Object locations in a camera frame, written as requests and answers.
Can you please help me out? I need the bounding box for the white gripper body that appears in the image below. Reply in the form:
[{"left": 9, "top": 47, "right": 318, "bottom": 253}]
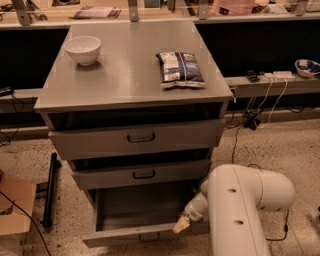
[{"left": 184, "top": 193, "right": 208, "bottom": 222}]

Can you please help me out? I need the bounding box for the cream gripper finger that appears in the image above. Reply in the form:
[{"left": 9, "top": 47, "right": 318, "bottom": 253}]
[{"left": 172, "top": 215, "right": 190, "bottom": 234}]

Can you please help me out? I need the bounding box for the grey bottom drawer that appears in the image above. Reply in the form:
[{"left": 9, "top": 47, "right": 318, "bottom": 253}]
[{"left": 82, "top": 180, "right": 209, "bottom": 248}]

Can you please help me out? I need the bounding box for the grey drawer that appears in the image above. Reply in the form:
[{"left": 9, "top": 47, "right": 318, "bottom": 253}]
[
  {"left": 72, "top": 159, "right": 211, "bottom": 190},
  {"left": 49, "top": 119, "right": 224, "bottom": 160},
  {"left": 82, "top": 180, "right": 209, "bottom": 248}
]

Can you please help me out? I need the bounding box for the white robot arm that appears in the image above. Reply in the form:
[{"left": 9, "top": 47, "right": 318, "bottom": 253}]
[{"left": 173, "top": 164, "right": 296, "bottom": 256}]

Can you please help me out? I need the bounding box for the grey middle drawer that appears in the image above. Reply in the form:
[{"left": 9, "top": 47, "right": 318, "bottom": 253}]
[{"left": 72, "top": 159, "right": 211, "bottom": 190}]

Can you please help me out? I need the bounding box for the grey top drawer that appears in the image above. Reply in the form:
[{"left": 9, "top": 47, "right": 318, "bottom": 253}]
[{"left": 49, "top": 119, "right": 224, "bottom": 160}]

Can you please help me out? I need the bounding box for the grey drawer cabinet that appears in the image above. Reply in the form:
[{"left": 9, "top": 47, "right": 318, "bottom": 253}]
[{"left": 33, "top": 21, "right": 234, "bottom": 201}]

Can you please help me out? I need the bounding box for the black power adapter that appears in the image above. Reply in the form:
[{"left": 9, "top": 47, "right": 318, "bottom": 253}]
[{"left": 244, "top": 119, "right": 261, "bottom": 130}]

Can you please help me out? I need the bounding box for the black bar on floor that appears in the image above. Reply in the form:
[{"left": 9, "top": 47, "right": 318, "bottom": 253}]
[{"left": 42, "top": 153, "right": 61, "bottom": 228}]

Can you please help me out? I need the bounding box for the blue white snack bag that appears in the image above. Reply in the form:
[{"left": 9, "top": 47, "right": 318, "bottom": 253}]
[{"left": 156, "top": 52, "right": 205, "bottom": 88}]

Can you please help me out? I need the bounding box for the black remote on ledge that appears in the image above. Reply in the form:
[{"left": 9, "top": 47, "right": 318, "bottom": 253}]
[{"left": 245, "top": 70, "right": 260, "bottom": 83}]

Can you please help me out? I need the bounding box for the white power strip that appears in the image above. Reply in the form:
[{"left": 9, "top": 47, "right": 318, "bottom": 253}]
[{"left": 264, "top": 71, "right": 295, "bottom": 80}]

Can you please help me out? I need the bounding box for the cardboard box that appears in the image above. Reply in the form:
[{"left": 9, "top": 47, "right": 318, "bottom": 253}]
[{"left": 0, "top": 172, "right": 36, "bottom": 256}]

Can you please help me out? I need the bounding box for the blue white patterned bowl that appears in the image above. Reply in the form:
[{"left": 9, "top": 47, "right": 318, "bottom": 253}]
[{"left": 295, "top": 59, "right": 320, "bottom": 78}]

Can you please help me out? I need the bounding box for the white ceramic bowl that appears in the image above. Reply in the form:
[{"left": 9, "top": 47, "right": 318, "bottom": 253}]
[{"left": 64, "top": 36, "right": 101, "bottom": 66}]

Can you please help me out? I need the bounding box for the pink container on shelf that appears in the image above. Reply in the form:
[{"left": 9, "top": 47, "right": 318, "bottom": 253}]
[{"left": 212, "top": 0, "right": 255, "bottom": 15}]

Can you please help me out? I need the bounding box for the black device on left ledge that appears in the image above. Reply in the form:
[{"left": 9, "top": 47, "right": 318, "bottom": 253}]
[{"left": 0, "top": 87, "right": 14, "bottom": 97}]

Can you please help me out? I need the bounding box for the magazine on back shelf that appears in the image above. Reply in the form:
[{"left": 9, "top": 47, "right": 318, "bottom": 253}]
[{"left": 72, "top": 6, "right": 121, "bottom": 19}]

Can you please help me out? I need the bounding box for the black cable on floor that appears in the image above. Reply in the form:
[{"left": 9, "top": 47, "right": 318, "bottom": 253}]
[{"left": 230, "top": 124, "right": 290, "bottom": 242}]

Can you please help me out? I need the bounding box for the black cable over box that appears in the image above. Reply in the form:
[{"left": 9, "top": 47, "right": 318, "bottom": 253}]
[{"left": 0, "top": 190, "right": 53, "bottom": 256}]

